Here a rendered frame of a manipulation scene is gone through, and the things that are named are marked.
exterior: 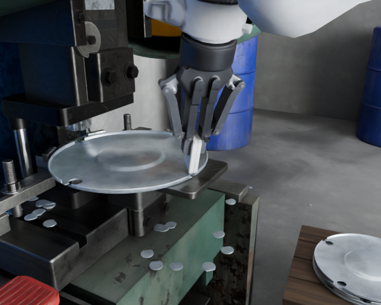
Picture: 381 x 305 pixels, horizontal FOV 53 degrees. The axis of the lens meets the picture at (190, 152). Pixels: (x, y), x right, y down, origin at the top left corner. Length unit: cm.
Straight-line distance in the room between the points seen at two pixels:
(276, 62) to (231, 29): 354
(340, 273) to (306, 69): 300
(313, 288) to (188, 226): 47
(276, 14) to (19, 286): 39
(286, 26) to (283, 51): 361
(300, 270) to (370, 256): 20
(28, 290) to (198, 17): 36
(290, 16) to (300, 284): 85
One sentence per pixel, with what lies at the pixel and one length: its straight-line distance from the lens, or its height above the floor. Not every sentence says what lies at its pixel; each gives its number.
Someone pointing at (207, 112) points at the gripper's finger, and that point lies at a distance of 57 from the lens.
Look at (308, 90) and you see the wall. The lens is 398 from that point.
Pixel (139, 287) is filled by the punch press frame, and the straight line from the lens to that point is 64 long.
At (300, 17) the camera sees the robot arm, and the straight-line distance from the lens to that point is 37.
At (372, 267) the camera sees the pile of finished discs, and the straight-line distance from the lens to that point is 118.
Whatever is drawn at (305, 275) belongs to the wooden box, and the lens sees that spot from 115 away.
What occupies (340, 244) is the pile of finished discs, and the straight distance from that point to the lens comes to 125.
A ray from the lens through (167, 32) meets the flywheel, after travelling 101.
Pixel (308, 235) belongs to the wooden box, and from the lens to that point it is 132.
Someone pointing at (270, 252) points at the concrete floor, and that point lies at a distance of 182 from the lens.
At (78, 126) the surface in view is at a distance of 76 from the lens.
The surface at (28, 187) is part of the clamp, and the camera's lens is 71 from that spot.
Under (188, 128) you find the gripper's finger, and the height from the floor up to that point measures 87.
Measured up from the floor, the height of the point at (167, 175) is 78.
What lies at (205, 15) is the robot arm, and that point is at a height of 104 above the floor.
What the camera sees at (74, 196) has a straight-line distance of 71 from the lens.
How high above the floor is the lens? 105
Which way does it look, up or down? 21 degrees down
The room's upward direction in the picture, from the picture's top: straight up
